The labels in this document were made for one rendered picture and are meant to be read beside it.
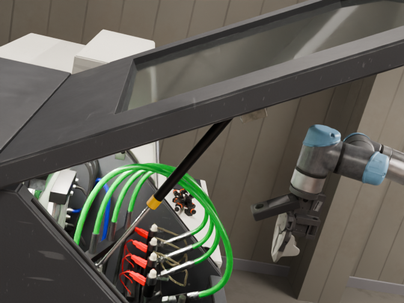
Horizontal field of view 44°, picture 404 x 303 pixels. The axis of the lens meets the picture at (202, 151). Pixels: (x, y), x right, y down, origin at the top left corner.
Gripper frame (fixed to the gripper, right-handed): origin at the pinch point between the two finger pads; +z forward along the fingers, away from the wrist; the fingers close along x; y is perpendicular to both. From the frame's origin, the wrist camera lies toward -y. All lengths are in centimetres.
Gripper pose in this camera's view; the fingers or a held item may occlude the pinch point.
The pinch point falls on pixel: (273, 257)
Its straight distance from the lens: 129.9
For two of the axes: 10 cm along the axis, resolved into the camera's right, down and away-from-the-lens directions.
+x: -0.5, -3.6, 9.3
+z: -2.4, 9.1, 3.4
